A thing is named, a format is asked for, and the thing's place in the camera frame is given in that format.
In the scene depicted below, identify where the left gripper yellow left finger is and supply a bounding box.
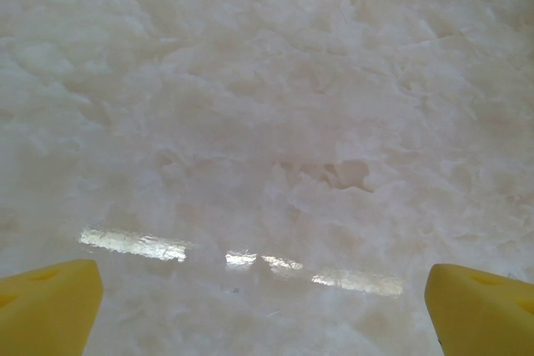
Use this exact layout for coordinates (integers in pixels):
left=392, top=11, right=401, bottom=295
left=0, top=258, right=104, bottom=356

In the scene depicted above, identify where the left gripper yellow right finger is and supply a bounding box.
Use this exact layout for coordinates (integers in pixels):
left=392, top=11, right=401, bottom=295
left=424, top=263, right=534, bottom=356

